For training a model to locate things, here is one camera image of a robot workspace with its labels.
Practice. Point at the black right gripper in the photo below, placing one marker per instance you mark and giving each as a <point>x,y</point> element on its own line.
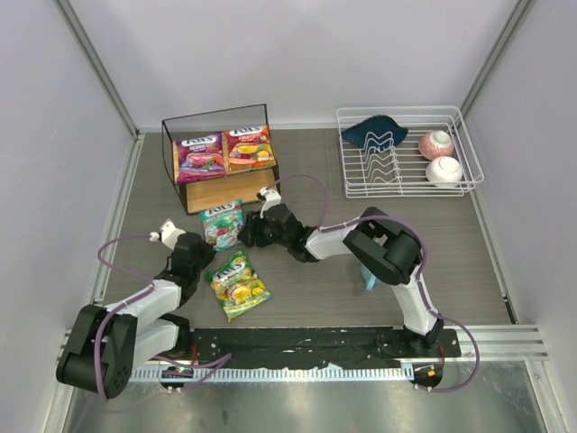
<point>254,230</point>

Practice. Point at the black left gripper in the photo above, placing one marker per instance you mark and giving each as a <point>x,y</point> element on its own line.
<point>204,254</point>

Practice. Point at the teal Fox's blossom candy bag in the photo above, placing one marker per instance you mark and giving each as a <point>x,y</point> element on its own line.
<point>222,224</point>

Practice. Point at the green Fox's spring tea bag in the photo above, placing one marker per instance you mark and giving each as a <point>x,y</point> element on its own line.
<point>237,286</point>

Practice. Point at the orange Fox's fruits candy bag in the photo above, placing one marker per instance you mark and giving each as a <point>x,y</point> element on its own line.
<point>249,148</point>

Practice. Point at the purple Fox's berries candy bag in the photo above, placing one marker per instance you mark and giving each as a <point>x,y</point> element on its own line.
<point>200,158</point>

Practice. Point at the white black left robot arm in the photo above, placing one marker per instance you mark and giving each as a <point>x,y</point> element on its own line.
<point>107,343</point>

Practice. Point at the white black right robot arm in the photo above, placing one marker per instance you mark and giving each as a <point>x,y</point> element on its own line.
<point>389,252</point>

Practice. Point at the light blue mug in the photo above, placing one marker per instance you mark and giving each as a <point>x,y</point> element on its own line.
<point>369,278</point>

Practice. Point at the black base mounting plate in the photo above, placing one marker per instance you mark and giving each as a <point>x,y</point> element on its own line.
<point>303,348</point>

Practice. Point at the dark blue plate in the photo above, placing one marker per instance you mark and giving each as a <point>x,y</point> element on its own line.
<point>375,134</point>

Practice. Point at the pink patterned bowl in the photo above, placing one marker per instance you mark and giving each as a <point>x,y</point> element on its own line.
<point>436,144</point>

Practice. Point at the white bowl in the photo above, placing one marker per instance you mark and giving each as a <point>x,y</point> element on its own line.
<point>444,172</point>

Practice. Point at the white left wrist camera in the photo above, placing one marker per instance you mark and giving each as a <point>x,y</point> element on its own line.
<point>168,234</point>

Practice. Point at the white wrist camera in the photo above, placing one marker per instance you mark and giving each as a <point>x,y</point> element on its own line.
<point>168,234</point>
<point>269,197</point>

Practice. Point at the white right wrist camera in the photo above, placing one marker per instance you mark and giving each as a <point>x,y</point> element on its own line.
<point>269,197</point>

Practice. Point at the black wire wooden shelf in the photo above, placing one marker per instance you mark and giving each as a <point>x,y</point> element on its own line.
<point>243,185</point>

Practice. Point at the white wire dish rack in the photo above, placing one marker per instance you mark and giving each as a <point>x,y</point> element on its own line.
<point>401,171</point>

